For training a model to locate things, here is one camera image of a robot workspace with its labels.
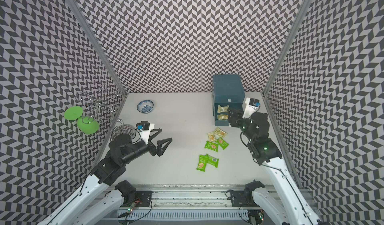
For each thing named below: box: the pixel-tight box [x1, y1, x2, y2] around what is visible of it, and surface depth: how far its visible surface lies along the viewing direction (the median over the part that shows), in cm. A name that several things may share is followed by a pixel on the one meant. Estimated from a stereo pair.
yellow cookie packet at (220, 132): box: [213, 127, 228, 138], surface depth 98 cm
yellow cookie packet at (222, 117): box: [217, 114, 229, 120], surface depth 95 cm
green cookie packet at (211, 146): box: [204, 141, 219, 152], surface depth 92 cm
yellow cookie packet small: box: [206, 131, 217, 142], surface depth 95 cm
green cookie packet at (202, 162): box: [196, 154, 209, 172], surface depth 85 cm
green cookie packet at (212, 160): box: [205, 153, 220, 168], surface depth 86 cm
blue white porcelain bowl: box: [137, 99, 154, 114], surface depth 110 cm
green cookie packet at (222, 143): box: [215, 136, 230, 150], surface depth 93 cm
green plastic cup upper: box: [64, 106, 84, 121], surface depth 67 cm
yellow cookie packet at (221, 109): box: [217, 105, 229, 113], surface depth 98 cm
